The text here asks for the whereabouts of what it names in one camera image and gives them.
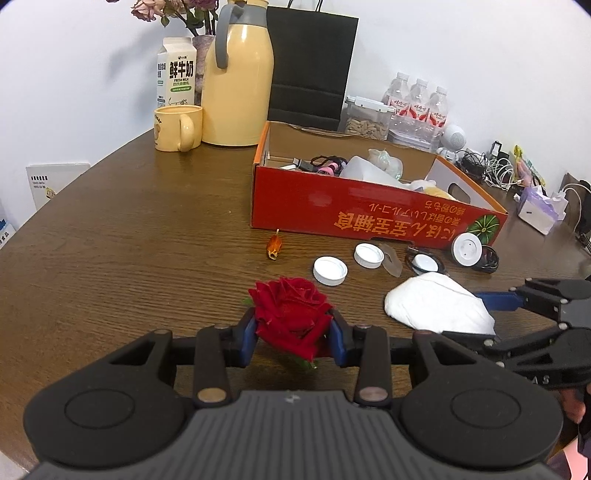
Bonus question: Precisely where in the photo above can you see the white power adapter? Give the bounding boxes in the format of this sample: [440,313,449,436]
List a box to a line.
[551,182,588,205]

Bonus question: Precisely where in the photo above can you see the red rose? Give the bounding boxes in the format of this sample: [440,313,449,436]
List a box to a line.
[243,276,334,370]

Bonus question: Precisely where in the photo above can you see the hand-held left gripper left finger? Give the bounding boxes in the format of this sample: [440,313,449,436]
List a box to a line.
[108,307,257,409]

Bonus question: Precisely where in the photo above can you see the yellow and white plush toy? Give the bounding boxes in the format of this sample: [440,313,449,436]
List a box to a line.
[406,179,447,197]

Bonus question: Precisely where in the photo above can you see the black paper bag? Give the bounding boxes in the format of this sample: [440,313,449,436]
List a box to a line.
[266,0,360,132]

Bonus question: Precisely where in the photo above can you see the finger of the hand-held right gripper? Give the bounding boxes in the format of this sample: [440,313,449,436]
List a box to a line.
[441,322,571,366]
[475,276,591,324]

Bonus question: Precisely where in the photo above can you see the clear container of seeds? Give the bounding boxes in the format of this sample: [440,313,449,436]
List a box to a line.
[339,95,397,140]

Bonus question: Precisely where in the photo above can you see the tangle of cables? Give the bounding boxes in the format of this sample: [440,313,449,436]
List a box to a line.
[459,148,515,190]

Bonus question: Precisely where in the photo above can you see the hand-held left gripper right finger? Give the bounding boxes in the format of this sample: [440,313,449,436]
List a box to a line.
[329,308,478,409]

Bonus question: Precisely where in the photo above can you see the dried pink flower bouquet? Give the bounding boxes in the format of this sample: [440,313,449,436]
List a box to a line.
[106,0,220,37]

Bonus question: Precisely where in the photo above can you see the orange dried petal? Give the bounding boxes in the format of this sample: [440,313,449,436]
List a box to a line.
[265,228,283,260]

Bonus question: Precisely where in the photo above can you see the white cloth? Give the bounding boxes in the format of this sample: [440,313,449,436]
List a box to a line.
[385,271,497,335]

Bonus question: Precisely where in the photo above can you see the pink and black hair ties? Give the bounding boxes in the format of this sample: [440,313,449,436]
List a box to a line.
[310,154,348,177]

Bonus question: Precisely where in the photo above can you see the translucent crumpled plastic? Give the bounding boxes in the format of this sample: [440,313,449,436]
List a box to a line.
[368,148,404,178]

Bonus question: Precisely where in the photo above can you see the clear plastic piece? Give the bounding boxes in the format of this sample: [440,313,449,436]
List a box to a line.
[379,244,403,278]

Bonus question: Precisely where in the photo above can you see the white milk carton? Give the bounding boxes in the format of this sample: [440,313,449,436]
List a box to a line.
[154,37,198,112]

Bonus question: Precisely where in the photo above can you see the mauve flower vase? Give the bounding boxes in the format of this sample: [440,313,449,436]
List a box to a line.
[191,34,216,106]

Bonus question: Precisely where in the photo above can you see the yellow mug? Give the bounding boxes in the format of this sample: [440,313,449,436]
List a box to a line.
[153,104,204,153]

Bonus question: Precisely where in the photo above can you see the purple tissue pack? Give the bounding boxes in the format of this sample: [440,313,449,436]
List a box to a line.
[517,185,568,236]

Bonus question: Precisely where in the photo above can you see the colourful snack packets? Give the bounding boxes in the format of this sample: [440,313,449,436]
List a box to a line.
[512,145,548,185]

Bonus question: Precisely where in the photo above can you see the orange cardboard box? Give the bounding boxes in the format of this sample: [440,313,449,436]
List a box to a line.
[250,121,509,247]

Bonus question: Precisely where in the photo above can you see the yellow thermos jug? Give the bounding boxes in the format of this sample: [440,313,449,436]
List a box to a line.
[201,0,275,147]

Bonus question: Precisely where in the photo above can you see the white round puck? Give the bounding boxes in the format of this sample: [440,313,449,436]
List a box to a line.
[451,232,483,266]

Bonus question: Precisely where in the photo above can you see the white jar lid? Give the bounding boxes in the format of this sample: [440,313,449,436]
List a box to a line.
[313,257,348,286]
[354,242,385,269]

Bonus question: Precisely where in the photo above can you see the white plastic bag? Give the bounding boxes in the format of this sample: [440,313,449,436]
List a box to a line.
[341,156,407,186]

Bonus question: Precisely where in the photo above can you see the clear water bottle red label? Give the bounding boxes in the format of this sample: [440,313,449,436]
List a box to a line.
[382,71,411,132]
[427,85,450,141]
[409,78,430,137]

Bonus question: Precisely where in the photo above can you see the person's right hand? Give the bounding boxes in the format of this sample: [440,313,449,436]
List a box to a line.
[556,388,585,424]

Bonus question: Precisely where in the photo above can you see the white charger disc black cable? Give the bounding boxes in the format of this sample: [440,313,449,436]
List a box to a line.
[405,247,450,278]

